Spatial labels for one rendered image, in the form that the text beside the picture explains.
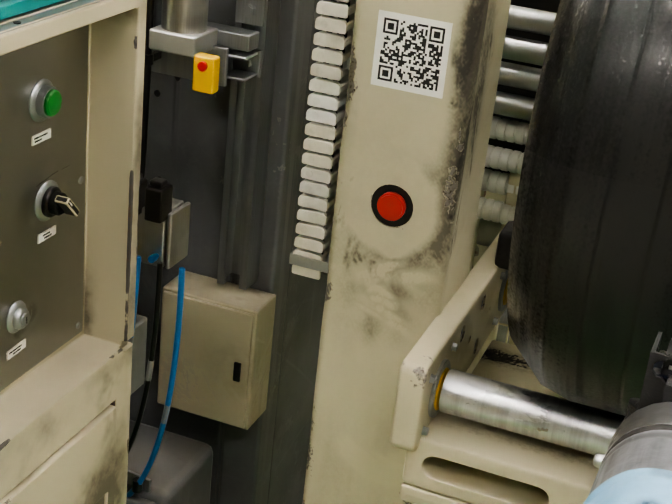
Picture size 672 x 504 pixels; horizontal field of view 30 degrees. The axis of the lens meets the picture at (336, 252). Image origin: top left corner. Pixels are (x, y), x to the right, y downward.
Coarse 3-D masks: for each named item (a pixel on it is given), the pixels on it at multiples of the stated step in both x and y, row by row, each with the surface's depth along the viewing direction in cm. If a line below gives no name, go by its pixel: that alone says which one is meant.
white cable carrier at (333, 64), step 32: (352, 0) 128; (320, 32) 126; (352, 32) 129; (320, 64) 127; (320, 96) 128; (320, 128) 130; (320, 160) 131; (320, 192) 132; (320, 224) 133; (320, 256) 135
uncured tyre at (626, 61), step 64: (576, 0) 101; (640, 0) 97; (576, 64) 99; (640, 64) 96; (576, 128) 99; (640, 128) 97; (576, 192) 100; (640, 192) 98; (512, 256) 109; (576, 256) 102; (640, 256) 99; (512, 320) 115; (576, 320) 105; (640, 320) 103; (576, 384) 113; (640, 384) 109
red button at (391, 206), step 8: (392, 192) 128; (384, 200) 128; (392, 200) 128; (400, 200) 128; (384, 208) 128; (392, 208) 128; (400, 208) 128; (384, 216) 129; (392, 216) 128; (400, 216) 128
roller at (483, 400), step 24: (456, 384) 125; (480, 384) 125; (504, 384) 125; (456, 408) 125; (480, 408) 124; (504, 408) 123; (528, 408) 123; (552, 408) 122; (576, 408) 122; (528, 432) 123; (552, 432) 122; (576, 432) 121; (600, 432) 120
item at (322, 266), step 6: (294, 258) 136; (300, 258) 136; (306, 258) 135; (294, 264) 136; (300, 264) 136; (306, 264) 136; (312, 264) 135; (318, 264) 135; (324, 264) 135; (318, 270) 135; (324, 270) 135
